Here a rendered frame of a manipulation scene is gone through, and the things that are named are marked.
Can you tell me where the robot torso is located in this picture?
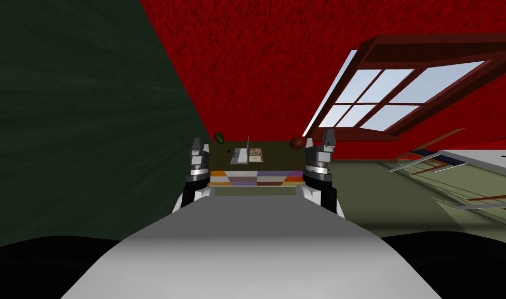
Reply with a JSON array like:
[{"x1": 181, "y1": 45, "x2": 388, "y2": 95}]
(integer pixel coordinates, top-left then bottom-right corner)
[{"x1": 61, "y1": 185, "x2": 443, "y2": 299}]

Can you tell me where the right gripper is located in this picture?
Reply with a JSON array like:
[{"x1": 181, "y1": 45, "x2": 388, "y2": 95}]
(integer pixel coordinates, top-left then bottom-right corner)
[{"x1": 304, "y1": 128, "x2": 337, "y2": 166}]

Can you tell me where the wooden desk with coloured drawers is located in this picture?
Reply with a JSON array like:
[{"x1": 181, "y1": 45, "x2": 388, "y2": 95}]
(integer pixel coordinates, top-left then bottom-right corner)
[{"x1": 206, "y1": 140, "x2": 307, "y2": 187}]

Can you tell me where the white table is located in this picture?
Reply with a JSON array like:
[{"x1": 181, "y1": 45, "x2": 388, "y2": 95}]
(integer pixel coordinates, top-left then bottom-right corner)
[{"x1": 437, "y1": 148, "x2": 506, "y2": 180}]

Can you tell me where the wooden chair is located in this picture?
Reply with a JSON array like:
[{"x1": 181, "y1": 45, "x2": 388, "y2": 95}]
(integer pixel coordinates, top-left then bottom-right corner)
[{"x1": 387, "y1": 128, "x2": 468, "y2": 176}]

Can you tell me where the grey open laptop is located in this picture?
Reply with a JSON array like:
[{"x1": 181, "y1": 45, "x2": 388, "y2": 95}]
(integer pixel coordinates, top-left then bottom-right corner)
[{"x1": 230, "y1": 135, "x2": 251, "y2": 165}]

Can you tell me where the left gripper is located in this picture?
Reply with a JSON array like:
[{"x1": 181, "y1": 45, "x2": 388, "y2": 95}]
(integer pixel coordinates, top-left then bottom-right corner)
[{"x1": 189, "y1": 138, "x2": 211, "y2": 169}]

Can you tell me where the dark red framed window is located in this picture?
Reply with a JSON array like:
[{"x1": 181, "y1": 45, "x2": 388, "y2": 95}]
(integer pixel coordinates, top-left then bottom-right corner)
[{"x1": 302, "y1": 33, "x2": 506, "y2": 143}]

